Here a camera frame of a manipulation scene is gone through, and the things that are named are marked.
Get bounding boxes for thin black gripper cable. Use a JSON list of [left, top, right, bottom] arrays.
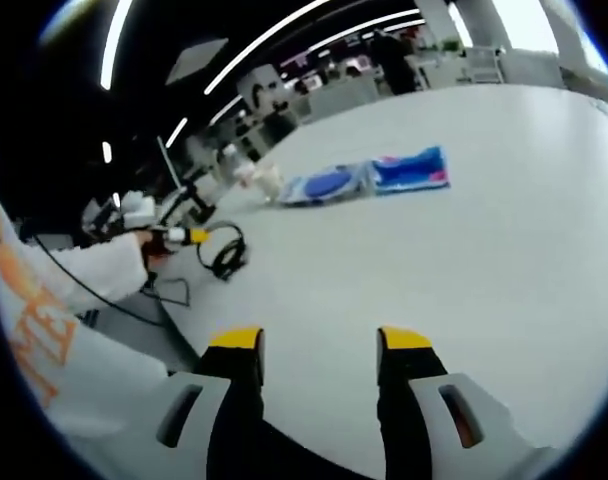
[[30, 233, 193, 327]]

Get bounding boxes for clear water bottle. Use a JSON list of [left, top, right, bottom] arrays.
[[218, 141, 256, 189]]

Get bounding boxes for ceiling light strip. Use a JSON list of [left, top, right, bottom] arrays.
[[203, 0, 331, 97]]

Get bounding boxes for large blue-white plastic bag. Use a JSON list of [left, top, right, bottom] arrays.
[[278, 161, 376, 208]]

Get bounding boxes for white tabletop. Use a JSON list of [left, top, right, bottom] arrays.
[[78, 81, 608, 476]]

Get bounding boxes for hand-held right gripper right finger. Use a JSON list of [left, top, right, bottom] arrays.
[[375, 325, 536, 480]]

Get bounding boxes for white mesh chair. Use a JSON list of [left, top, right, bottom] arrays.
[[463, 46, 503, 84]]

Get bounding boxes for small blue tissue packet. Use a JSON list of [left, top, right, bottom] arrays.
[[370, 145, 452, 197]]

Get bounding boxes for patterned paper cup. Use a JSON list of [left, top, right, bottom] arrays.
[[250, 164, 286, 204]]

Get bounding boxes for person's left hand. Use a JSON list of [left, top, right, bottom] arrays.
[[139, 229, 173, 263]]

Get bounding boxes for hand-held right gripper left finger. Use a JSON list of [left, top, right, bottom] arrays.
[[153, 325, 266, 480]]

